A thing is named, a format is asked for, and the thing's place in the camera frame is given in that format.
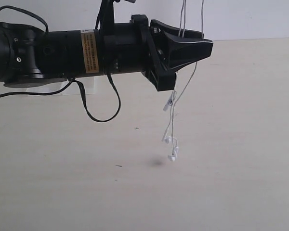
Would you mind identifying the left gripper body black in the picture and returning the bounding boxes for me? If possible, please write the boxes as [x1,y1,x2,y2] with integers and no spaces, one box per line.
[100,14,176,91]

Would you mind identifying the white wired earphones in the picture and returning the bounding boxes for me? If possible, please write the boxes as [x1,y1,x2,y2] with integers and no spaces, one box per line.
[161,0,206,162]

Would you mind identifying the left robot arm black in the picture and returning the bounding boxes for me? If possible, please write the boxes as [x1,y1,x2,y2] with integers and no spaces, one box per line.
[0,14,213,91]

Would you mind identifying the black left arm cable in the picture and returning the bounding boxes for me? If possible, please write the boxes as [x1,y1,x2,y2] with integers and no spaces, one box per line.
[0,0,122,123]

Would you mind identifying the clear plastic storage case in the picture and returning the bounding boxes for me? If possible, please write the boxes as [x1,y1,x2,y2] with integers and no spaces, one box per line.
[25,77,97,97]

